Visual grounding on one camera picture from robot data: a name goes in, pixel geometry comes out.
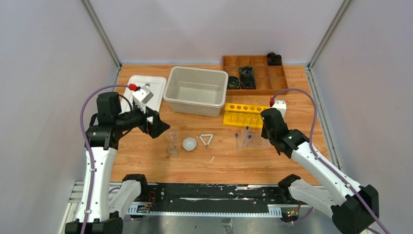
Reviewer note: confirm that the blue capped tube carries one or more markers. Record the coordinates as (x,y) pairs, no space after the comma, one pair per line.
(237,137)
(246,133)
(248,141)

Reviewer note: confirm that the white evaporating dish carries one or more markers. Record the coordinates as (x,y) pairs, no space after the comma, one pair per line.
(189,144)

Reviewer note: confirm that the white plastic lid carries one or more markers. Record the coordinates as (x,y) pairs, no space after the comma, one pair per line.
(155,84)

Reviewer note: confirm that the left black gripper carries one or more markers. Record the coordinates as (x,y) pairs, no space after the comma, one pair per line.
(150,122)

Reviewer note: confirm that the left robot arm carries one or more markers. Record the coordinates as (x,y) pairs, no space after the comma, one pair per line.
(97,213)

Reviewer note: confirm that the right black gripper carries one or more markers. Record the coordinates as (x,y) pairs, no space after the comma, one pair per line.
(264,132)

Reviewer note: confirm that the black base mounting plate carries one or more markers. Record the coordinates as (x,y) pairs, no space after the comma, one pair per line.
(197,199)

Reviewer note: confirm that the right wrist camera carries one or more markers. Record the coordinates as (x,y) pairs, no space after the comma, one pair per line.
(279,105)

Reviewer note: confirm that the white clay triangle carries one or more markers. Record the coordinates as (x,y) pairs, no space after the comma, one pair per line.
(206,139)

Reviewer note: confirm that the black strap coil corner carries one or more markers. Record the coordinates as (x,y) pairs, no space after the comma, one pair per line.
(274,59)

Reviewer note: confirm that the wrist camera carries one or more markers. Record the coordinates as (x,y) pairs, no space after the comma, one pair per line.
(279,105)
(141,97)

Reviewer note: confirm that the wooden compartment tray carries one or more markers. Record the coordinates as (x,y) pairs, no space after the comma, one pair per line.
(249,75)

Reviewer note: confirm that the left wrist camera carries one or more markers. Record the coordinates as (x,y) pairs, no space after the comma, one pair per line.
(141,97)

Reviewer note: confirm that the beige plastic bin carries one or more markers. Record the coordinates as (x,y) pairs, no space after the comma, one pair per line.
(196,91)

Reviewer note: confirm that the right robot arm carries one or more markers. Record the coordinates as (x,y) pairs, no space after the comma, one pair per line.
(351,206)

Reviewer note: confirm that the small glass flask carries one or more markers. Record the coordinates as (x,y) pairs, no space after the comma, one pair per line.
(173,151)

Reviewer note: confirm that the clear plastic tube rack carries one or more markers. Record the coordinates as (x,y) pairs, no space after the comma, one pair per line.
(257,141)

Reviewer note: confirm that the yellow test tube rack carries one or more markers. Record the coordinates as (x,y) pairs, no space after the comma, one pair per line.
(243,115)

